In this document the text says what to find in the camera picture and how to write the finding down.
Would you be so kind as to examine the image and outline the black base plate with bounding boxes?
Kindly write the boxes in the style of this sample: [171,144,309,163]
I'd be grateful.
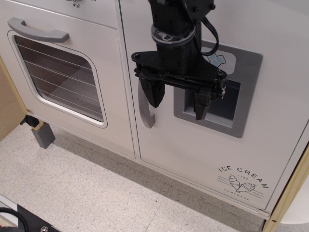
[0,204,60,232]

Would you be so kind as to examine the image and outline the white toy fridge door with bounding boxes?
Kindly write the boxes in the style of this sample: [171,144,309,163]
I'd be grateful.
[118,0,309,211]

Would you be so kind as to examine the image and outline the light wooden side panel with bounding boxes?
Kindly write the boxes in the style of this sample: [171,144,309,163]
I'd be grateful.
[0,59,26,140]

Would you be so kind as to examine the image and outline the grey ice dispenser panel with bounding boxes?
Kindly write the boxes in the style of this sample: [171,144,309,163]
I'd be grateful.
[174,45,263,138]

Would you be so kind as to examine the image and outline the light wooden right post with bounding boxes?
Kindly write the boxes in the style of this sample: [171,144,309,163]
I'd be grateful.
[262,144,309,232]

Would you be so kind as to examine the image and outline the grey kitchen leg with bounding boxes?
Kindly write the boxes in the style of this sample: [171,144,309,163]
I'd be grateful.
[31,123,56,149]

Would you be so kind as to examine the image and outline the black clamp bracket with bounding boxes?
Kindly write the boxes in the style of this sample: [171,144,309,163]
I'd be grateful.
[20,115,39,128]

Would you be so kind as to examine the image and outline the grey oven door handle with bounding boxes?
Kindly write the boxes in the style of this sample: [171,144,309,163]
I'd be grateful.
[7,17,70,43]

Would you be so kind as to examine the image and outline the white toy oven door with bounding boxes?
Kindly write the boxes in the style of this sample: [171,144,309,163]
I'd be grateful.
[0,0,135,158]

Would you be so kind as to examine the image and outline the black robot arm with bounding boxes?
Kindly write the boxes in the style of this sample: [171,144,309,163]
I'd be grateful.
[131,0,227,120]

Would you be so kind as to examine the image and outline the grey fridge door handle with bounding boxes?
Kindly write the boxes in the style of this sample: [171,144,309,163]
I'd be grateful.
[138,81,155,129]

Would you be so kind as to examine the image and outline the white round object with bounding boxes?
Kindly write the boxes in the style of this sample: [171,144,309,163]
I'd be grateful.
[281,208,309,226]

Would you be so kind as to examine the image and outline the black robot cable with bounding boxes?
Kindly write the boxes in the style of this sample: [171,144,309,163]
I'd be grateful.
[201,17,219,58]

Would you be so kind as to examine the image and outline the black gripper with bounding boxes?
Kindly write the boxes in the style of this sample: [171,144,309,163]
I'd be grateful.
[131,36,227,120]

